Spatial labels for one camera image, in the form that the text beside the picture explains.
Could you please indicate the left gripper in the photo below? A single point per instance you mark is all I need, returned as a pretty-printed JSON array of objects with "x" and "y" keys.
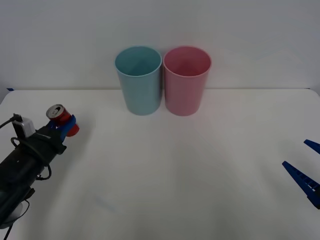
[{"x": 48, "y": 142}]

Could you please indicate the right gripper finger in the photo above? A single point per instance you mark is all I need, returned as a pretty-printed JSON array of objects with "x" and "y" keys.
[
  {"x": 306, "y": 181},
  {"x": 314, "y": 145}
]

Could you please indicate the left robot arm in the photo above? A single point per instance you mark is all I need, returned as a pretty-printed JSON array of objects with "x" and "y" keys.
[{"x": 17, "y": 172}]

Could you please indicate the red drink can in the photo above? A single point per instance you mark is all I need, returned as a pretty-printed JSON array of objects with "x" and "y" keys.
[{"x": 64, "y": 115}]

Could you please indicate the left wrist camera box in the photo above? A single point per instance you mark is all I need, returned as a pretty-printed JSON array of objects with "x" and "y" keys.
[{"x": 23, "y": 127}]

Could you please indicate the pale blue plastic bin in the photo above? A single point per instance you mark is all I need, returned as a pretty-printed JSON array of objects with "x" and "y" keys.
[{"x": 142, "y": 92}]

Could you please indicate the pink plastic bin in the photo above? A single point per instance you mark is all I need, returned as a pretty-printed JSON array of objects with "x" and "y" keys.
[{"x": 185, "y": 92}]

